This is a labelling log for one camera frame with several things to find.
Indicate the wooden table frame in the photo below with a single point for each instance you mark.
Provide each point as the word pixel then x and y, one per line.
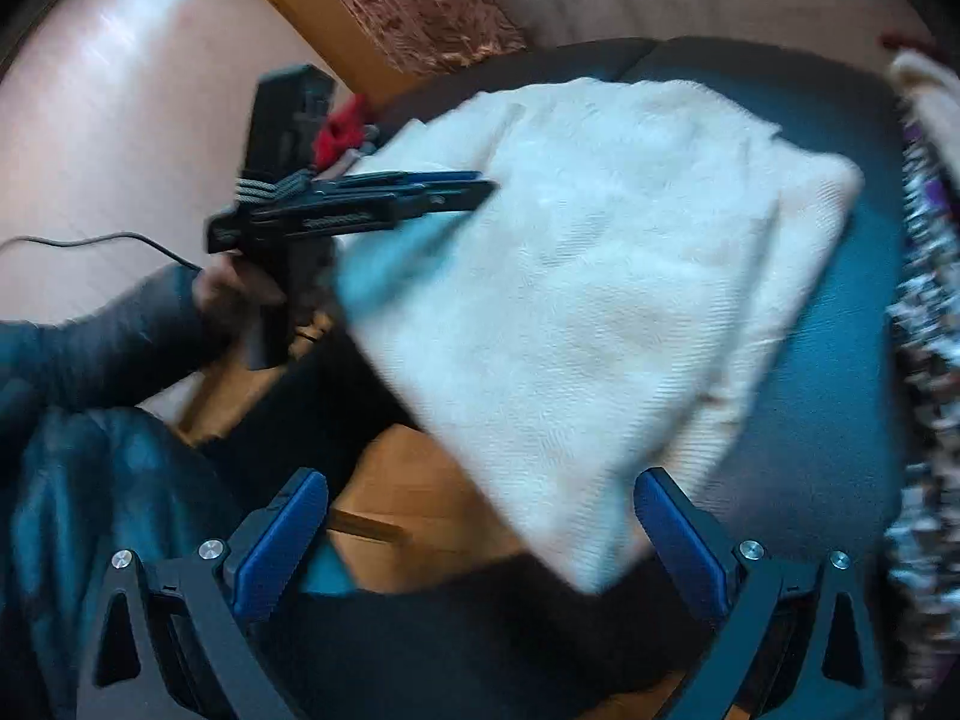
pixel 405 487

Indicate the red cloth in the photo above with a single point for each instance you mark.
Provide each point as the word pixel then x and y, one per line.
pixel 341 131

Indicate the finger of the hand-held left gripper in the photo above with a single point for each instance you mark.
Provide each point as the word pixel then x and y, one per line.
pixel 405 208
pixel 420 178

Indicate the beige knit sweater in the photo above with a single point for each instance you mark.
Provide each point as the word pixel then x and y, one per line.
pixel 585 300

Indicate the person's left hand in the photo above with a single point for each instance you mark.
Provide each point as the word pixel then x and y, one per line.
pixel 221 292

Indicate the wooden ledge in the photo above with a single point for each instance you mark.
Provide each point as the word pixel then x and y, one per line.
pixel 300 7

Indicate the black cloth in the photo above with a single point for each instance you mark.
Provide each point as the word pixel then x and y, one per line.
pixel 465 645

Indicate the person's left forearm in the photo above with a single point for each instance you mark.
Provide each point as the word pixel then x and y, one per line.
pixel 97 345

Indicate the brown patterned curtain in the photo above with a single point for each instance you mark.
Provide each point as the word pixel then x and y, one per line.
pixel 405 7

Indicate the cream cloth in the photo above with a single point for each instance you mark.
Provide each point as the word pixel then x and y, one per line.
pixel 926 90

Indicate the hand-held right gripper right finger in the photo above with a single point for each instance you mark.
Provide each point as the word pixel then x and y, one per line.
pixel 684 549

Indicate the leopard print cloth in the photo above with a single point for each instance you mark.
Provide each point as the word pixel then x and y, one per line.
pixel 926 390

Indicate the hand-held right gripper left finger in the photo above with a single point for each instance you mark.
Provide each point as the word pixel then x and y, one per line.
pixel 279 540

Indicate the person's leg in jeans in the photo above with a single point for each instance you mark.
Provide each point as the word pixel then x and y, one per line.
pixel 82 510

